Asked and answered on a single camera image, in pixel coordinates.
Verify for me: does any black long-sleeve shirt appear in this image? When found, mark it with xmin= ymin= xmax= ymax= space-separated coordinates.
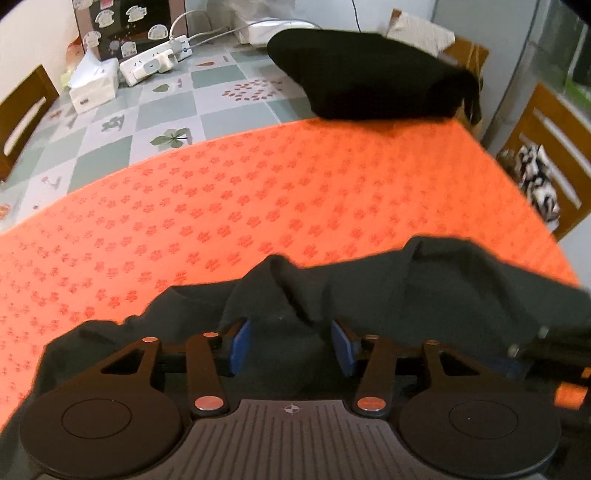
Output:
xmin=0 ymin=234 xmax=591 ymax=480

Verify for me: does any orange patterned table mat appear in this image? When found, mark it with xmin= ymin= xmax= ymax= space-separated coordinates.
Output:
xmin=1 ymin=120 xmax=578 ymax=419

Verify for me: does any right side wooden chair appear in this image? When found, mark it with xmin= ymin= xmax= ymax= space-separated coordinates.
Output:
xmin=497 ymin=83 xmax=590 ymax=240

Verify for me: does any wooden chair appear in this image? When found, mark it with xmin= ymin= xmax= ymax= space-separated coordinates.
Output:
xmin=0 ymin=65 xmax=58 ymax=181
xmin=497 ymin=83 xmax=590 ymax=240

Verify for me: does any checkered tablecloth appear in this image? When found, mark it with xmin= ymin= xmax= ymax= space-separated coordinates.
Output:
xmin=1 ymin=37 xmax=313 ymax=231

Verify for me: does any folded black garment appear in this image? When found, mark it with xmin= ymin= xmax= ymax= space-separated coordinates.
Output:
xmin=266 ymin=29 xmax=482 ymax=125

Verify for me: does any white tissue box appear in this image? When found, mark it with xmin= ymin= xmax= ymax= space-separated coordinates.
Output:
xmin=68 ymin=50 xmax=119 ymax=115

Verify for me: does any white power strip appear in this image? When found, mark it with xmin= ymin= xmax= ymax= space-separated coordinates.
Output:
xmin=119 ymin=35 xmax=192 ymax=87

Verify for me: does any far wooden chair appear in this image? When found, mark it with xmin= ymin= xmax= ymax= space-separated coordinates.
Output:
xmin=0 ymin=65 xmax=58 ymax=181

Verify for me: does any cardboard box with paper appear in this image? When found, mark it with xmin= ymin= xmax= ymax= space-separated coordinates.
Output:
xmin=386 ymin=8 xmax=489 ymax=137

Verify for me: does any white plastic bag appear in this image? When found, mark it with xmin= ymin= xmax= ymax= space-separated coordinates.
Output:
xmin=223 ymin=0 xmax=321 ymax=48

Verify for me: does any brown water dispenser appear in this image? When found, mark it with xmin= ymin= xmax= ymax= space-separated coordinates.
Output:
xmin=72 ymin=0 xmax=185 ymax=61

